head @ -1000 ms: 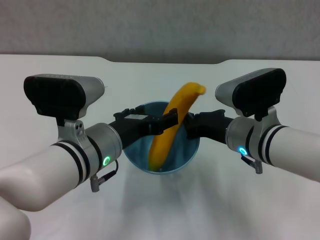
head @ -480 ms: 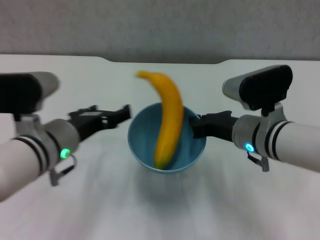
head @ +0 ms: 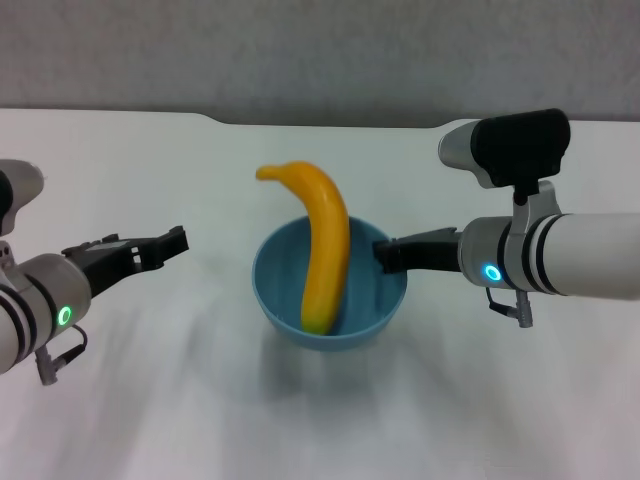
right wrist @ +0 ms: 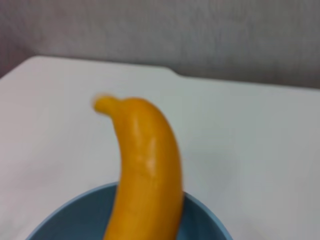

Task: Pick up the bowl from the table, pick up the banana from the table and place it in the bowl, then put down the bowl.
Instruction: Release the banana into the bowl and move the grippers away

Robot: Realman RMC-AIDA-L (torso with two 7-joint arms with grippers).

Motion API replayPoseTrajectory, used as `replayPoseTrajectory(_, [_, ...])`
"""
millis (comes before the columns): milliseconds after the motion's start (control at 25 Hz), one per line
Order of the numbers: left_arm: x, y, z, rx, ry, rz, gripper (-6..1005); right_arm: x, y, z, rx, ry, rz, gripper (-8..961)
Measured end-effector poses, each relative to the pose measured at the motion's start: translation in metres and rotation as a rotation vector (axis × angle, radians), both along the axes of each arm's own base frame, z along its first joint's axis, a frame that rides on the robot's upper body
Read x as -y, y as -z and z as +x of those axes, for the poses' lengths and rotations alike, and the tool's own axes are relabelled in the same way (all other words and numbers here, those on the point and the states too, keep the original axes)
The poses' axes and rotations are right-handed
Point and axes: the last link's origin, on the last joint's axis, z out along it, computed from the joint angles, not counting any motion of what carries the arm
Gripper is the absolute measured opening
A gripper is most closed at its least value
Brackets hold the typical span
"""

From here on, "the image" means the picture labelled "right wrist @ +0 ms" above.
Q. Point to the yellow banana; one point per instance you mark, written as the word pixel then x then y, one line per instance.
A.
pixel 147 175

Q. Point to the blue plastic bowl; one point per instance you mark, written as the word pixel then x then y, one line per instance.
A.
pixel 75 220

